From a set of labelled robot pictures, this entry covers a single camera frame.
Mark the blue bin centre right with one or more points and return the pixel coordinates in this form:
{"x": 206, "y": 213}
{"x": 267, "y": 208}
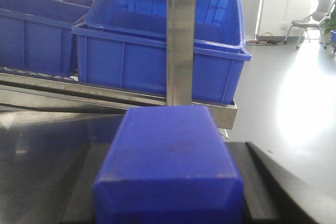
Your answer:
{"x": 36, "y": 35}

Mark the grey office chair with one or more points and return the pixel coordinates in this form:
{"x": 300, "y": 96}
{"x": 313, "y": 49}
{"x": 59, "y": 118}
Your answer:
{"x": 314, "y": 21}

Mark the blue bottle part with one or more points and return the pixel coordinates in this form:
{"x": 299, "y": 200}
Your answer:
{"x": 168, "y": 164}

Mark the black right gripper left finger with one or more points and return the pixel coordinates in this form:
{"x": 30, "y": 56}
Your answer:
{"x": 71, "y": 199}

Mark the stainless steel shelf rack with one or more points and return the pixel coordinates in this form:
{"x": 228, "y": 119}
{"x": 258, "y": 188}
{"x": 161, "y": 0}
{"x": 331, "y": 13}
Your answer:
{"x": 21, "y": 91}

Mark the blue bin far right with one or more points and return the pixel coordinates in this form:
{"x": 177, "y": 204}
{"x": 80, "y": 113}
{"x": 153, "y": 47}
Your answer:
{"x": 139, "y": 64}

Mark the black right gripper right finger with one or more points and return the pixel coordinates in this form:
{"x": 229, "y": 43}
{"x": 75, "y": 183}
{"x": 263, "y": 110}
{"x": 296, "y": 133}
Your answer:
{"x": 272, "y": 194}

